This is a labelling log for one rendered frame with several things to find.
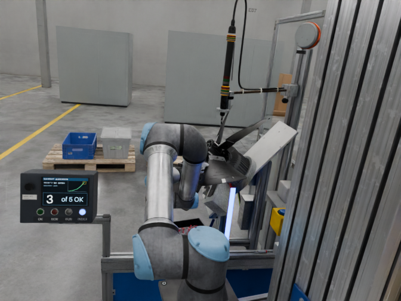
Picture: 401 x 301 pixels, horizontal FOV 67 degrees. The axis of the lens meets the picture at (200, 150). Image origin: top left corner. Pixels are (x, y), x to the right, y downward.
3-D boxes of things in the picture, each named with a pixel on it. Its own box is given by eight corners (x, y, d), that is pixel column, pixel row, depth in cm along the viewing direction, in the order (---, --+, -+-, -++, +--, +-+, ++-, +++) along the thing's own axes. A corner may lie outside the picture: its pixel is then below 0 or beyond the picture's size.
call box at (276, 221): (299, 226, 149) (304, 206, 145) (309, 238, 139) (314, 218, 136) (268, 226, 146) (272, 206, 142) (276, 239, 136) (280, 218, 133)
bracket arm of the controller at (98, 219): (110, 220, 128) (110, 214, 128) (110, 224, 126) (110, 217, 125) (51, 220, 124) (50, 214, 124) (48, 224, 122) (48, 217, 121)
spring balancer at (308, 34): (296, 48, 201) (290, 48, 196) (301, 22, 196) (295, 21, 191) (319, 50, 190) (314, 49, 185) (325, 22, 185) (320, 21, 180)
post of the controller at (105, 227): (110, 252, 134) (110, 214, 127) (110, 257, 131) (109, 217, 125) (103, 253, 133) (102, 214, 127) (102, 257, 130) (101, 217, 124)
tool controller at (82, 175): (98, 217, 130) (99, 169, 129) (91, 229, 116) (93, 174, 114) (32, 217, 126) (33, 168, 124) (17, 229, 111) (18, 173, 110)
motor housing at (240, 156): (220, 182, 193) (206, 169, 188) (246, 157, 190) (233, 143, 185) (228, 199, 171) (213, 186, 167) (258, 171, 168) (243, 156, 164)
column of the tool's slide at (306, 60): (259, 274, 255) (301, 49, 198) (267, 279, 250) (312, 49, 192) (255, 277, 251) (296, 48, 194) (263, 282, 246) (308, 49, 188)
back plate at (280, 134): (200, 187, 213) (199, 186, 213) (272, 116, 204) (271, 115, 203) (215, 230, 163) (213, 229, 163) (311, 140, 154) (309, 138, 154)
